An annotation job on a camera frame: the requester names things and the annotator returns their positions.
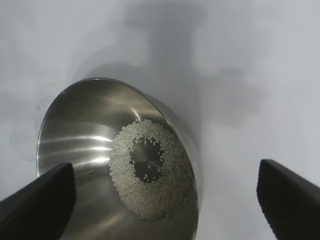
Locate white rice grains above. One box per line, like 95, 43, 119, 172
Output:
107, 118, 196, 221

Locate stainless steel mixing bowl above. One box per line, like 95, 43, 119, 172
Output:
36, 77, 203, 240

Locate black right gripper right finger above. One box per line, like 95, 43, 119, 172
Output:
256, 159, 320, 240

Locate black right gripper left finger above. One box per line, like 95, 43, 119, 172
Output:
0, 162, 76, 240

